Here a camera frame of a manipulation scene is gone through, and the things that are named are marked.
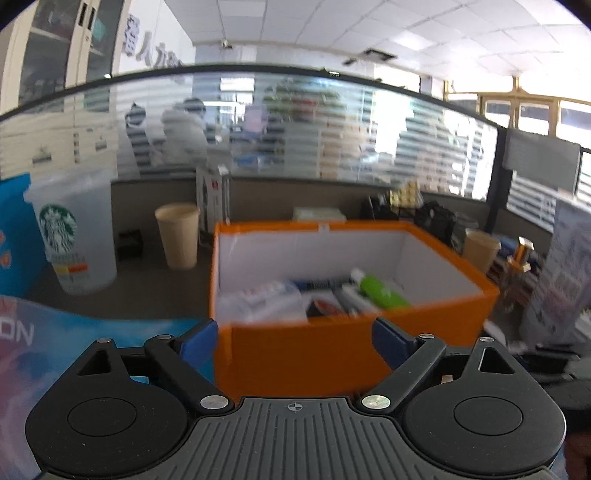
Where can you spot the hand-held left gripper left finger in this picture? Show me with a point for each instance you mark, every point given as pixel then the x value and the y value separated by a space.
pixel 199 342

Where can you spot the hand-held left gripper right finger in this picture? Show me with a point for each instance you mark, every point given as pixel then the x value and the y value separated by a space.
pixel 390 344

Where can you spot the green squeeze tube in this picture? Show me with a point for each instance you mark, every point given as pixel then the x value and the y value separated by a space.
pixel 381 293

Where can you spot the black tape roll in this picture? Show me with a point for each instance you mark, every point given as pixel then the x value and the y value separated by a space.
pixel 325 308

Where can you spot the blue marker pen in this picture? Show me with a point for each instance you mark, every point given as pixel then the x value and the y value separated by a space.
pixel 323 282

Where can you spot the orange cardboard box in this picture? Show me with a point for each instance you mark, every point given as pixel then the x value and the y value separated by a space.
pixel 295 355

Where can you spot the white printed pouch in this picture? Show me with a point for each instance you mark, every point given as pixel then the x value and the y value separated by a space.
pixel 561 286

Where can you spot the beige paper cup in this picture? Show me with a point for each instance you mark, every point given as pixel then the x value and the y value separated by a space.
pixel 480 251
pixel 178 240

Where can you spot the glass bottle with gold cap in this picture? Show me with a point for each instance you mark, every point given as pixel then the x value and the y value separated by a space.
pixel 519 272

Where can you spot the printed desk mat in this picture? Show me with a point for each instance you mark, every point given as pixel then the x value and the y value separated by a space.
pixel 69 332

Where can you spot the white carton with red label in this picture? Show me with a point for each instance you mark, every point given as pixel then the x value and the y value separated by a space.
pixel 213 198

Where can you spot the white flat box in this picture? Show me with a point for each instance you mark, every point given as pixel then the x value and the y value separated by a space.
pixel 319 213

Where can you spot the yellow toy brick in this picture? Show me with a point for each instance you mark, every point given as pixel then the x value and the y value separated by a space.
pixel 406 194

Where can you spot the frosted plastic cup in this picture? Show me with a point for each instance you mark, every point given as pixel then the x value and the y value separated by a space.
pixel 76 240

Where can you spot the blue packet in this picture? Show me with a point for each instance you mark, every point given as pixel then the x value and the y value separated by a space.
pixel 18 240

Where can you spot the grey panel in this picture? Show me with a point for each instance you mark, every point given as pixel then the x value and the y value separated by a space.
pixel 540 159

